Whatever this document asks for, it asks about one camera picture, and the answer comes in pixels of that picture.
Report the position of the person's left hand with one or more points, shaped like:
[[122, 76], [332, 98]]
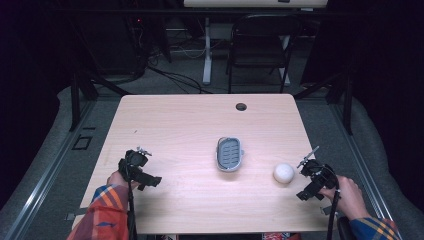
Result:
[[118, 180]]

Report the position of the white round soap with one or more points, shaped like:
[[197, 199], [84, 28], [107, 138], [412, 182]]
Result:
[[284, 173]]

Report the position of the grey soap dish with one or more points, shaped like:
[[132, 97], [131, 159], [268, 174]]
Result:
[[229, 154]]

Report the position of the person's right hand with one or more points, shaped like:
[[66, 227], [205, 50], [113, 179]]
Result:
[[348, 196]]

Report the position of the black folding chair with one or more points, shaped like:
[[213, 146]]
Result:
[[260, 46]]

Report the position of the black metal stand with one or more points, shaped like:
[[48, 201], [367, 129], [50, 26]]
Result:
[[85, 90], [336, 93]]

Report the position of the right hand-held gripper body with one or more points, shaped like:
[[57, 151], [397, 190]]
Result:
[[315, 178]]

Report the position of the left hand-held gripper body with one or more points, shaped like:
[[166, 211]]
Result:
[[135, 168]]

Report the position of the white desk with legs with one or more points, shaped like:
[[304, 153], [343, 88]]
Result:
[[233, 20]]

